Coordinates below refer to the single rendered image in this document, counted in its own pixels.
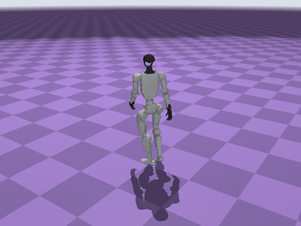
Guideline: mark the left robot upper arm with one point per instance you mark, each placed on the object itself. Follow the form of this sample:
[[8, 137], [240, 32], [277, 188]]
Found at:
[[136, 78]]

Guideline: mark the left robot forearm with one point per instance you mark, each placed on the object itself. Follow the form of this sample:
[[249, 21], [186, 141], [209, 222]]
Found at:
[[133, 97]]

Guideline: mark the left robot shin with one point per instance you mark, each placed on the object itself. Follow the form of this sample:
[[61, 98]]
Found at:
[[147, 147]]

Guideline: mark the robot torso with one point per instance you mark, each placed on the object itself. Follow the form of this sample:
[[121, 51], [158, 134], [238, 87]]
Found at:
[[149, 85]]

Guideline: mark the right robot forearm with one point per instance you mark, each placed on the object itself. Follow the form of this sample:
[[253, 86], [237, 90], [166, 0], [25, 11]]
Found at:
[[166, 99]]

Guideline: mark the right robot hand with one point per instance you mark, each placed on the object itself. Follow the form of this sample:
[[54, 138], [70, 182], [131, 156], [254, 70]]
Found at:
[[169, 113]]

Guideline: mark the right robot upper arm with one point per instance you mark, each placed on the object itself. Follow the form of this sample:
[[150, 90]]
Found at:
[[162, 77]]

